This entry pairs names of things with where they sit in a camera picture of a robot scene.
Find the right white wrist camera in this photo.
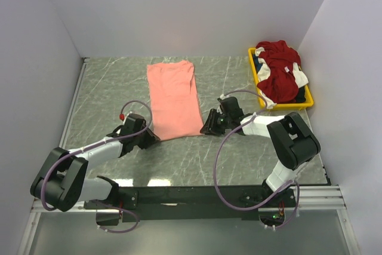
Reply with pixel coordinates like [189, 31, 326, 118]
[218, 94, 231, 102]

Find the aluminium frame rail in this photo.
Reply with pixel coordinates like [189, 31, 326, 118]
[19, 57, 349, 254]

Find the yellow plastic bin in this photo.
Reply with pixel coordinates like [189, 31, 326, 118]
[248, 47, 314, 110]

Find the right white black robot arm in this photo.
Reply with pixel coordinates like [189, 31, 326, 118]
[200, 97, 321, 203]

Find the pink t shirt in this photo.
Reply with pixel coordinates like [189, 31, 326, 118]
[147, 60, 204, 141]

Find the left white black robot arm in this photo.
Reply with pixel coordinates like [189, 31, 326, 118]
[30, 113, 160, 211]

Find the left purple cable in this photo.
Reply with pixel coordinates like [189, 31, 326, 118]
[41, 100, 155, 234]

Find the black base crossbar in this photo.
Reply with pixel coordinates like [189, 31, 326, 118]
[84, 185, 296, 227]

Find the white t shirt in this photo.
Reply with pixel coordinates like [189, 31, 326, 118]
[253, 47, 309, 107]

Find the dark red t shirt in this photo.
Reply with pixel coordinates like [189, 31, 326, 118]
[256, 40, 301, 104]

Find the black garment in bin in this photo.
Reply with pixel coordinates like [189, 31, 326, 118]
[293, 86, 306, 104]

